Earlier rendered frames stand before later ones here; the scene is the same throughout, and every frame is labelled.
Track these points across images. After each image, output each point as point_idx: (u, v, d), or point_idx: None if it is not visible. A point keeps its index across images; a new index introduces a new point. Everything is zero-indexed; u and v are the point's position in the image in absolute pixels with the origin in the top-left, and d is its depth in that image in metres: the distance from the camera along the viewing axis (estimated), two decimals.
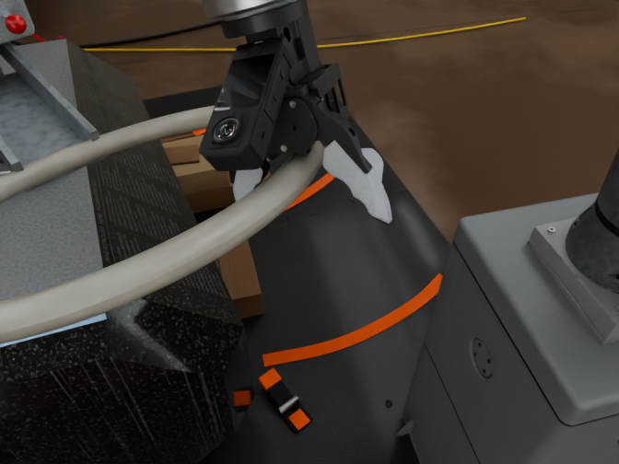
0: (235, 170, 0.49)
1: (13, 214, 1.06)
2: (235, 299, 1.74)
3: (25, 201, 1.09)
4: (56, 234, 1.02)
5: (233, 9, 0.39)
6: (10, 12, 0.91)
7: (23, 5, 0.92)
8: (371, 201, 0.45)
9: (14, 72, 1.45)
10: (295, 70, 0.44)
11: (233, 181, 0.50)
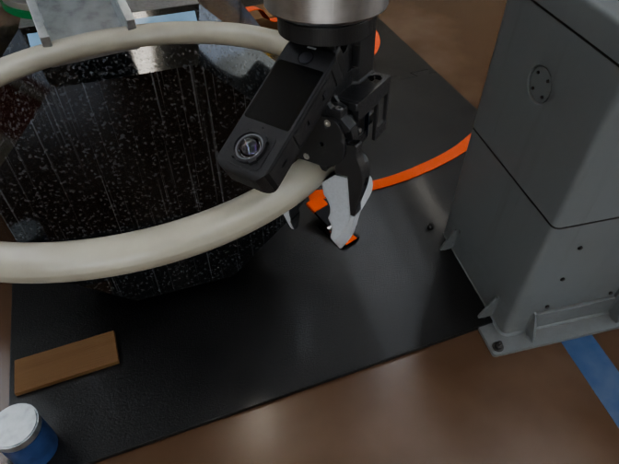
0: None
1: None
2: None
3: None
4: None
5: (292, 18, 0.35)
6: None
7: None
8: (339, 232, 0.47)
9: None
10: (342, 81, 0.41)
11: None
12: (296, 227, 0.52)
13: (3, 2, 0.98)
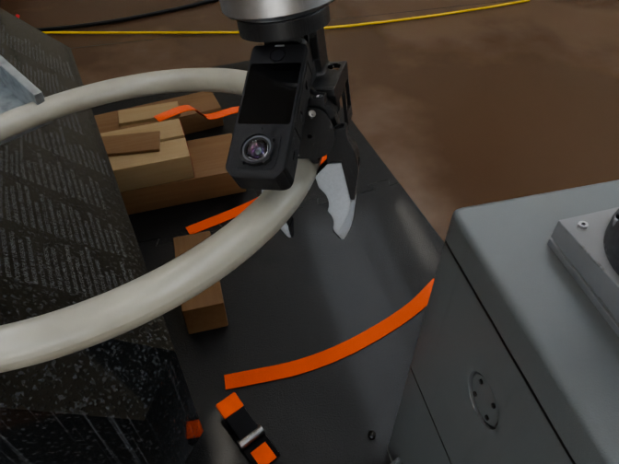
0: None
1: None
2: (192, 309, 1.48)
3: None
4: None
5: (263, 16, 0.36)
6: None
7: None
8: (342, 221, 0.48)
9: None
10: None
11: None
12: (293, 235, 0.52)
13: None
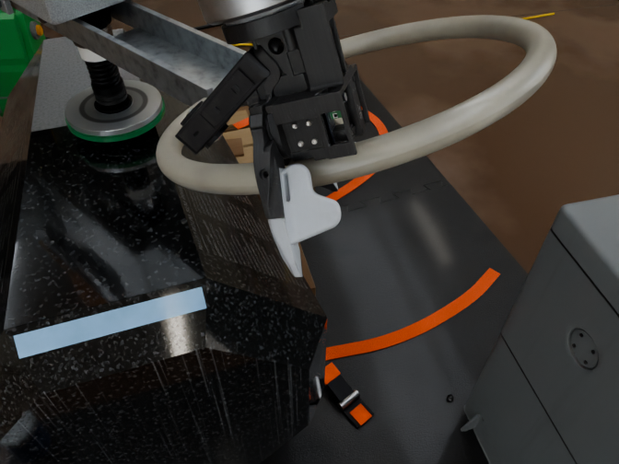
0: None
1: (98, 203, 1.04)
2: None
3: (108, 189, 1.06)
4: (145, 222, 1.00)
5: None
6: None
7: None
8: (277, 244, 0.43)
9: (75, 61, 1.43)
10: (285, 83, 0.41)
11: None
12: (333, 191, 0.55)
13: (88, 134, 1.12)
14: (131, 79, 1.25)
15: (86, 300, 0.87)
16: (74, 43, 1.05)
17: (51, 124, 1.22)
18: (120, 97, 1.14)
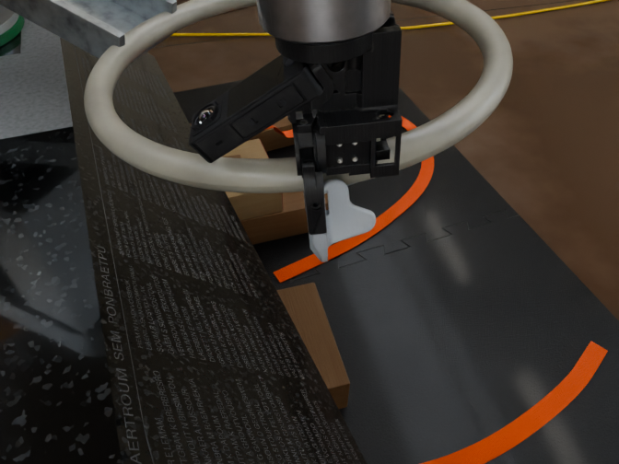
0: None
1: None
2: None
3: None
4: (15, 395, 0.43)
5: (259, 17, 0.35)
6: None
7: None
8: (309, 243, 0.46)
9: None
10: (333, 100, 0.39)
11: None
12: None
13: None
14: (12, 16, 0.87)
15: None
16: None
17: None
18: None
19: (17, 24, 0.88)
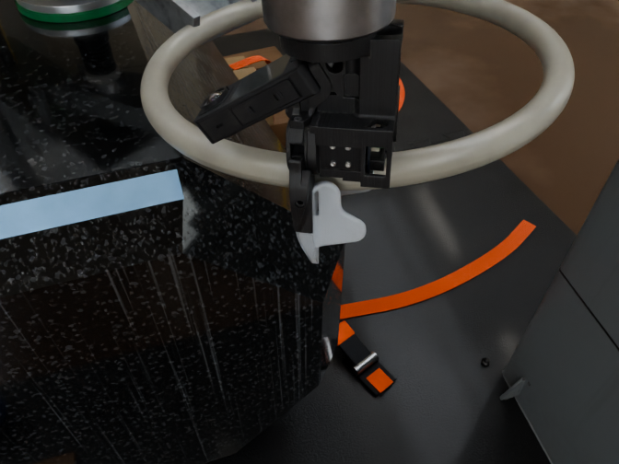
0: None
1: (44, 78, 0.78)
2: None
3: (59, 64, 0.81)
4: (105, 98, 0.74)
5: None
6: None
7: None
8: (299, 241, 0.47)
9: None
10: (332, 102, 0.39)
11: None
12: None
13: (75, 12, 0.91)
14: None
15: (12, 182, 0.62)
16: None
17: None
18: None
19: None
